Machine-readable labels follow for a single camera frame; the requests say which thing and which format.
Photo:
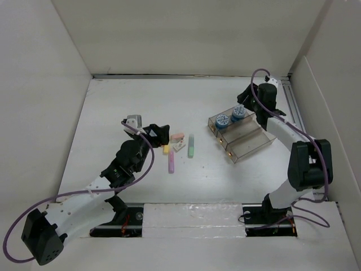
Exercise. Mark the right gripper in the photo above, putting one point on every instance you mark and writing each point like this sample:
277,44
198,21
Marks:
242,96

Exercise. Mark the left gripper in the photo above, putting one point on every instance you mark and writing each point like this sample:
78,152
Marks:
161,132

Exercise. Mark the yellow highlighter pen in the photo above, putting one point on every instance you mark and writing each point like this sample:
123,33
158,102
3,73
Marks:
165,149

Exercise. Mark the blue round jar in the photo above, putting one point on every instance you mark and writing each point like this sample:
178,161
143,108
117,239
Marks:
222,121
238,113

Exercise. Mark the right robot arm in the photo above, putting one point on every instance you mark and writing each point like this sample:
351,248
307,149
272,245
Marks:
309,167

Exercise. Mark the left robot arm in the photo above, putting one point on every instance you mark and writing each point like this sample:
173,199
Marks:
46,233

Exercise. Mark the pink mini stapler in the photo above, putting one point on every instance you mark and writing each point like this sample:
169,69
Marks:
177,137

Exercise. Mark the white staples box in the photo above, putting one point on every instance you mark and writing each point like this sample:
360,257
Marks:
179,145

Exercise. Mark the clear three-drawer organizer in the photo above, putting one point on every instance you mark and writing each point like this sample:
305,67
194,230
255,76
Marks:
242,138

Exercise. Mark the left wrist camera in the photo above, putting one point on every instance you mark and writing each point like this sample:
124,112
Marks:
133,124

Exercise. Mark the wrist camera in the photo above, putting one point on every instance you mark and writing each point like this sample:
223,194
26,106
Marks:
133,124
271,81

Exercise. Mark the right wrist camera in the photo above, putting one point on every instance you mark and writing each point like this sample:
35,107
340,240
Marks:
271,81

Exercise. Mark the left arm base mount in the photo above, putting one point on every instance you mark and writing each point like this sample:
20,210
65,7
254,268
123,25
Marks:
127,221

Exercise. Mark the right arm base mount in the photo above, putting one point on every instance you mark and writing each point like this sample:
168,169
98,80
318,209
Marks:
260,224

